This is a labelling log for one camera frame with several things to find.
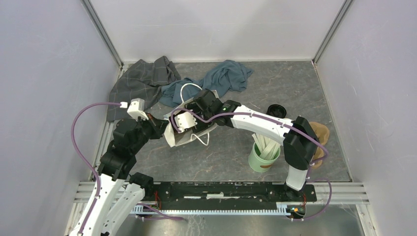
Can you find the green cup holding straws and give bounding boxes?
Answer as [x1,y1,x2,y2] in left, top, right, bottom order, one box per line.
[248,144,281,173]

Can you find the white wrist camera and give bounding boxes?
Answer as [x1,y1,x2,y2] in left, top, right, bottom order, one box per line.
[120,98,149,121]
[174,112,197,133]

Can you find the blue-grey cloth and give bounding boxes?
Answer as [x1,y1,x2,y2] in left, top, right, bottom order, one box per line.
[159,60,253,107]

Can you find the bundle of wrapped straws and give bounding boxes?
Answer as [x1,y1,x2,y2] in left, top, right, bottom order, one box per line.
[252,134,281,161]

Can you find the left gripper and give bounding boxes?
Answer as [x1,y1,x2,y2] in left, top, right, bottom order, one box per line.
[131,111,170,153]

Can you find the stack of black lids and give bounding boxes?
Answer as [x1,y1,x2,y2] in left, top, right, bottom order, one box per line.
[266,104,287,118]

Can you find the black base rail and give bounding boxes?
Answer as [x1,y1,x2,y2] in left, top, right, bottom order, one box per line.
[142,181,317,210]

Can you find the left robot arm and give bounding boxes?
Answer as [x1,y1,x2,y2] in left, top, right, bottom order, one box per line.
[70,114,169,236]

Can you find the light blue paper bag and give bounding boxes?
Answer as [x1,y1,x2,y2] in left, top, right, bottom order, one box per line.
[164,83,217,147]

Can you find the brown pulp cup carrier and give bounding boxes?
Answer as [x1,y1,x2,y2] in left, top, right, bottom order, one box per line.
[309,121,330,161]

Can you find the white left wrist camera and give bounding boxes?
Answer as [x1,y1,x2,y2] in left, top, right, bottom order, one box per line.
[120,98,149,121]

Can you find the grey checked cloth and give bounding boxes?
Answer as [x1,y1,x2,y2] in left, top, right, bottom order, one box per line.
[108,56,181,110]

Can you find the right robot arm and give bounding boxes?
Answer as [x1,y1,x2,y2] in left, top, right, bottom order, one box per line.
[192,89,320,201]

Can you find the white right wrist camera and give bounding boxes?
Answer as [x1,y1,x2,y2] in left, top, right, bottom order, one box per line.
[174,112,197,133]

